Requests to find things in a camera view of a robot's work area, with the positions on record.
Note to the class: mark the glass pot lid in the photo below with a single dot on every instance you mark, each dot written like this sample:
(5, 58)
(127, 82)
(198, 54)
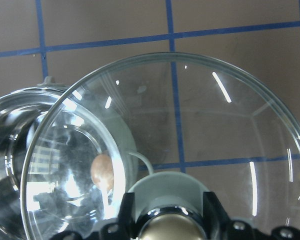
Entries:
(206, 126)

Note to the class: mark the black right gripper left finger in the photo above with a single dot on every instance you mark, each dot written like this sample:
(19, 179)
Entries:
(123, 227)

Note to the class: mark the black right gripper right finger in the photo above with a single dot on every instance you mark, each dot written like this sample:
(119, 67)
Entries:
(217, 225)

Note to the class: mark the brown egg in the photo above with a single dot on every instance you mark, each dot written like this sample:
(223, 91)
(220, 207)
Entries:
(102, 173)

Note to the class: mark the mint green pot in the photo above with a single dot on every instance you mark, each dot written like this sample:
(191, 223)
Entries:
(49, 137)

